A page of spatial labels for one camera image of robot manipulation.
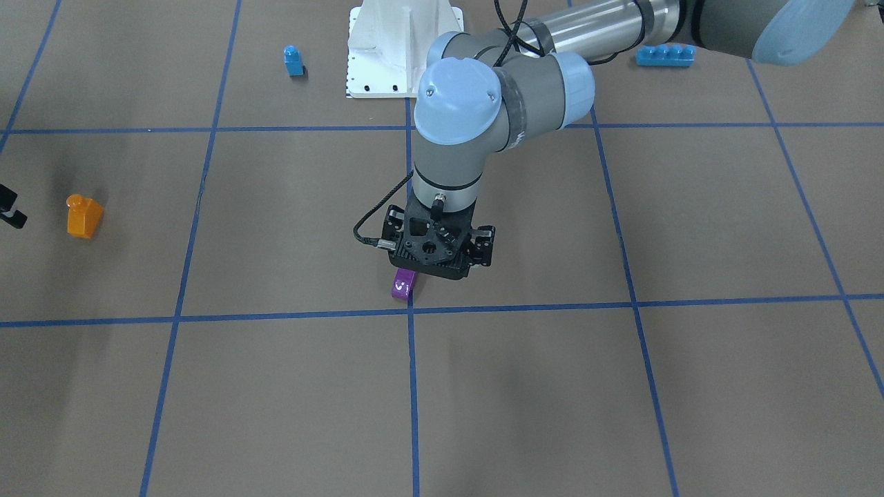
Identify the purple trapezoid block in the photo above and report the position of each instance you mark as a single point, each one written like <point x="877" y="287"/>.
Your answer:
<point x="403" y="285"/>

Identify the small blue lego block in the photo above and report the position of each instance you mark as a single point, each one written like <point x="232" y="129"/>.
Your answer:
<point x="292" y="60"/>

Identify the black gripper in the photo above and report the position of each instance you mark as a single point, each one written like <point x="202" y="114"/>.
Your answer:
<point x="483" y="243"/>

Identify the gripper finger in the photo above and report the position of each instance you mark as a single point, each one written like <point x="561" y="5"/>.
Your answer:
<point x="8" y="199"/>
<point x="16" y="219"/>

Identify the orange trapezoid block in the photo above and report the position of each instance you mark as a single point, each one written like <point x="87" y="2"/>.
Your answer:
<point x="84" y="216"/>

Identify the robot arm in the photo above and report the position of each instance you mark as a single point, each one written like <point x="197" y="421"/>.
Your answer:
<point x="482" y="95"/>

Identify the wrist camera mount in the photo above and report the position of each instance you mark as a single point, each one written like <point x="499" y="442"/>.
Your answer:
<point x="446" y="247"/>

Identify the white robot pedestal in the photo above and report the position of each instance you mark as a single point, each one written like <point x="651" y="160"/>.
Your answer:
<point x="388" y="43"/>

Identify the long blue lego block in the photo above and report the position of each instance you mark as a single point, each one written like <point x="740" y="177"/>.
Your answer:
<point x="666" y="55"/>

